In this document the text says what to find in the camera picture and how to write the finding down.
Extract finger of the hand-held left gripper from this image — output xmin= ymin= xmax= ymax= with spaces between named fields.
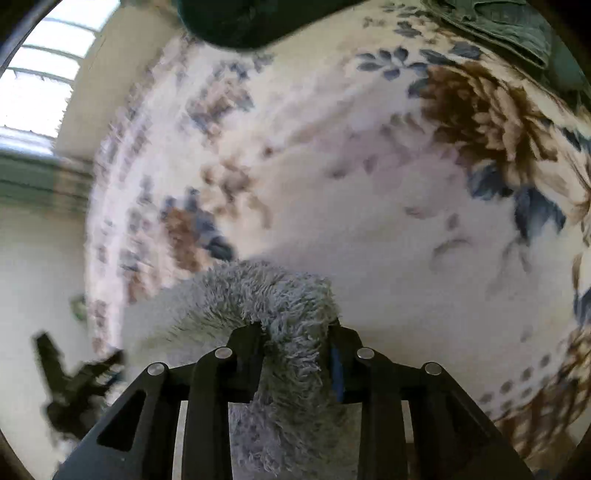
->
xmin=88 ymin=350 xmax=126 ymax=380
xmin=34 ymin=331 xmax=66 ymax=384

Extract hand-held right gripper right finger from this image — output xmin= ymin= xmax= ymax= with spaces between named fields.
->
xmin=329 ymin=324 xmax=535 ymax=480

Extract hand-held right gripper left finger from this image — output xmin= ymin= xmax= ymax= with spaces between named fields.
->
xmin=53 ymin=322 xmax=265 ymax=480

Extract grey fleece blanket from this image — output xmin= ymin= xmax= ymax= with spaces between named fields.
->
xmin=122 ymin=260 xmax=363 ymax=480

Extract teal curtain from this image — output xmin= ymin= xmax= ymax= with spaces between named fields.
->
xmin=0 ymin=151 xmax=94 ymax=219

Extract floral bedspread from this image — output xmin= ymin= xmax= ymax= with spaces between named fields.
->
xmin=83 ymin=0 xmax=591 ymax=467

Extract barred window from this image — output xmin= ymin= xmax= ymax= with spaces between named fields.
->
xmin=0 ymin=0 xmax=123 ymax=154

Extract dark green plush blanket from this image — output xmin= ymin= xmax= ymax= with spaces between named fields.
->
xmin=178 ymin=0 xmax=370 ymax=51

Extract dark teal folded cloth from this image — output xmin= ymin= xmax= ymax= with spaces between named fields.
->
xmin=547 ymin=39 xmax=585 ymax=108

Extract folded blue jeans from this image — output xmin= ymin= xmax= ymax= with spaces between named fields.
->
xmin=422 ymin=0 xmax=555 ymax=70

